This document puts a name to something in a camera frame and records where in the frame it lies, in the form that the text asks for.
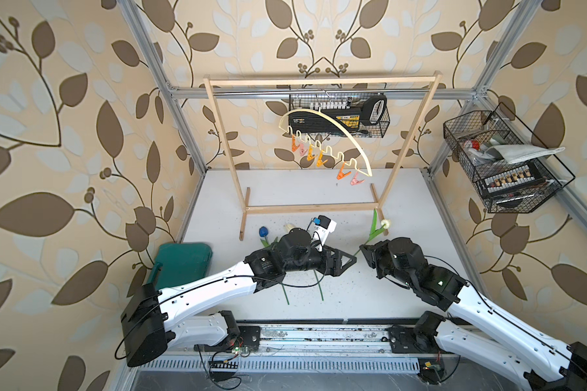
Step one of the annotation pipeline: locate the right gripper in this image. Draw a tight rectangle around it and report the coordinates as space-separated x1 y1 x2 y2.
359 239 415 289

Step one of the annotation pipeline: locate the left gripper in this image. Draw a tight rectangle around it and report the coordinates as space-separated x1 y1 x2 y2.
283 245 360 281

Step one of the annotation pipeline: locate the white tulip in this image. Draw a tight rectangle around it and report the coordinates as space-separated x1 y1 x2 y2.
360 210 391 247
285 223 324 301

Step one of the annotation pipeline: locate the pink clip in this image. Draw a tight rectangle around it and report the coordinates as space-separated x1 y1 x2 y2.
350 172 365 186
298 144 308 156

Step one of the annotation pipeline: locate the orange clip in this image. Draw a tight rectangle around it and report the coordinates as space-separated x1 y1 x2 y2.
291 136 299 152
337 164 352 180

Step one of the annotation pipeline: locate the yellow clip hanger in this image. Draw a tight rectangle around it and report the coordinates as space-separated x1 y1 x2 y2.
279 108 373 178

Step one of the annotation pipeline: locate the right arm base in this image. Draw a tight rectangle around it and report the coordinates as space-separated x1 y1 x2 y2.
387 325 447 355

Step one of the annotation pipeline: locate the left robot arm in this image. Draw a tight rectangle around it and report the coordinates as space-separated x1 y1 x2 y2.
119 228 356 368

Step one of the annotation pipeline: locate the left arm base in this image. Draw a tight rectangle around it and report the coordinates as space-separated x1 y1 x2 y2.
193 324 261 355

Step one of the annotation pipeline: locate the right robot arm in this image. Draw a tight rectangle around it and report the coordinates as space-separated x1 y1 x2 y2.
360 237 587 390

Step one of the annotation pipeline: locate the wooden clothes rack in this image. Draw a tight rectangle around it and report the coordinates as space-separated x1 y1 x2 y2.
204 71 443 240

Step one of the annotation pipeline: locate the blue tulip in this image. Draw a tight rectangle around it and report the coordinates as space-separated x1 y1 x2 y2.
259 226 290 305

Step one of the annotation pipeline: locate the yellow clip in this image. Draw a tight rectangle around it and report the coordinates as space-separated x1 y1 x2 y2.
307 147 316 161
316 154 327 167

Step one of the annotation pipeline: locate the black yellow tool case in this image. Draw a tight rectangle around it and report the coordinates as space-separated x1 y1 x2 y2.
289 94 388 138

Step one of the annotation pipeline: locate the green tool case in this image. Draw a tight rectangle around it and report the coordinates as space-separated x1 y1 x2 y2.
148 243 213 290

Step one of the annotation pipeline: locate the white paper in basket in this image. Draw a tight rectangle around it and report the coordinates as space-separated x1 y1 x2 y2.
484 144 565 165

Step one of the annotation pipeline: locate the bit set box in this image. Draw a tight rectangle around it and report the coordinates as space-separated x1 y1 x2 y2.
479 164 547 196

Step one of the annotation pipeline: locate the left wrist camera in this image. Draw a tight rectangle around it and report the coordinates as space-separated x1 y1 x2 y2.
311 215 337 252

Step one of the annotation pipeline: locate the right wire basket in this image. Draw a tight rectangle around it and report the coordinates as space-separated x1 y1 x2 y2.
444 103 576 213

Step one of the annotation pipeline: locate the wire basket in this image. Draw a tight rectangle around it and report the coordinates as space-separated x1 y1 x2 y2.
288 91 391 140
444 103 576 213

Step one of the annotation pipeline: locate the back wire basket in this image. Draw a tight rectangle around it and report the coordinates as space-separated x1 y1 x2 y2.
288 91 391 140

